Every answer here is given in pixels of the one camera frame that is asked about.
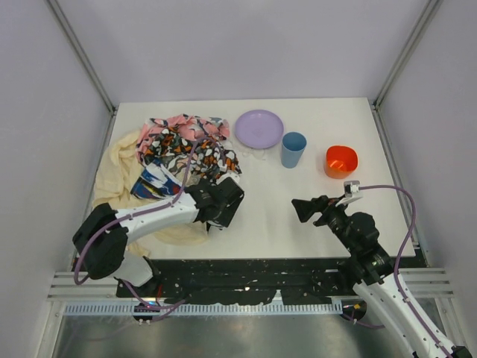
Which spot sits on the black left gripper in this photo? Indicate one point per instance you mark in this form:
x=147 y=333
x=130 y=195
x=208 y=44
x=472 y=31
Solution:
x=231 y=201

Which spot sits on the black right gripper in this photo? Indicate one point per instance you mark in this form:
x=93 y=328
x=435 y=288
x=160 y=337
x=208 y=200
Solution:
x=321 y=209

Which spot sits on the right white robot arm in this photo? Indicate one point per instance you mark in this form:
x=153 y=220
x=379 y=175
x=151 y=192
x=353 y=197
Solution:
x=370 y=272

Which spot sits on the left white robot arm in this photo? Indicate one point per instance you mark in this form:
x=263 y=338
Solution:
x=102 y=239

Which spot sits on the black orange patterned cloth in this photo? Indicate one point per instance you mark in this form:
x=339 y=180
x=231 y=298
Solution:
x=201 y=158

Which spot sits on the pink patterned cloth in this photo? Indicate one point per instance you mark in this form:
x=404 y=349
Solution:
x=188 y=127

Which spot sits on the cream yellow cloth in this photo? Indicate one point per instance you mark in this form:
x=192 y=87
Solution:
x=118 y=171

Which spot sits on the orange plastic cup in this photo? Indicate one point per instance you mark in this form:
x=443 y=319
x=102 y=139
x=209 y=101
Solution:
x=340 y=161

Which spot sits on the blue plastic cup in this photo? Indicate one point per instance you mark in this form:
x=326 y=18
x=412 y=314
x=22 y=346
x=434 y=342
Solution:
x=293 y=146

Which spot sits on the white thread scrap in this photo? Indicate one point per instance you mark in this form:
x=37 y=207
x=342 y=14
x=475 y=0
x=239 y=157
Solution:
x=245 y=151

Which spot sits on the purple plastic plate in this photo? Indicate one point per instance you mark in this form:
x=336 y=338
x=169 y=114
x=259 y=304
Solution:
x=259 y=129

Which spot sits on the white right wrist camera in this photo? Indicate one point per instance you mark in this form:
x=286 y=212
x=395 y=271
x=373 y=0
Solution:
x=351 y=194

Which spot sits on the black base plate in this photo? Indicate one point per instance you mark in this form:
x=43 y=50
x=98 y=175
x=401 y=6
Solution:
x=245 y=265

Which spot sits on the white slotted cable duct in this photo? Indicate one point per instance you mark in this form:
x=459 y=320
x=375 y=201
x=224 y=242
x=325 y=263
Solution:
x=276 y=307

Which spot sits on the aluminium front rail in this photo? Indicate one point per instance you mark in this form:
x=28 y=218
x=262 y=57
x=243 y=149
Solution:
x=74 y=285

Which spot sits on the right aluminium frame post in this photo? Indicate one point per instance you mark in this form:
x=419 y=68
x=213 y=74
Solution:
x=417 y=32

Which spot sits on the aluminium frame post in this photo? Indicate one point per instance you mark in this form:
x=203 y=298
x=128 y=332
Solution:
x=417 y=32
x=74 y=42

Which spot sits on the left aluminium frame post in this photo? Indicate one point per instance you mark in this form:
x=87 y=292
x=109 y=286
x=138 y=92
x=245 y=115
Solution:
x=74 y=42

